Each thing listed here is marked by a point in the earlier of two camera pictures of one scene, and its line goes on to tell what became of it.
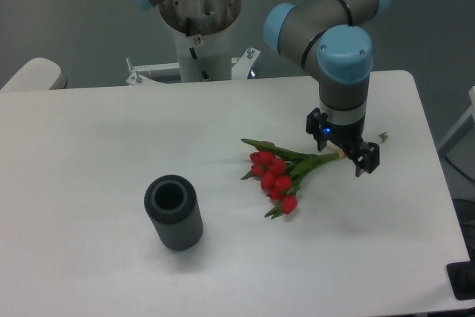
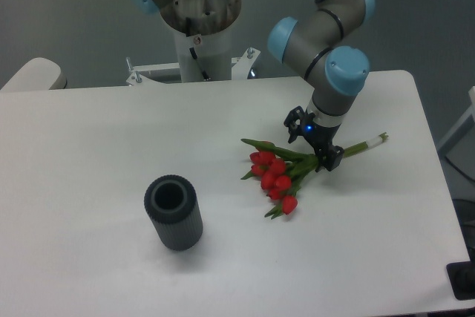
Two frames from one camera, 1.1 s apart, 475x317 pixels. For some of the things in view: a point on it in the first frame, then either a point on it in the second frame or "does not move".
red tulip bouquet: [277, 168] does not move
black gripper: [346, 137] to [320, 136]
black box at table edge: [462, 278] does not move
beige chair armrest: [38, 74] does not move
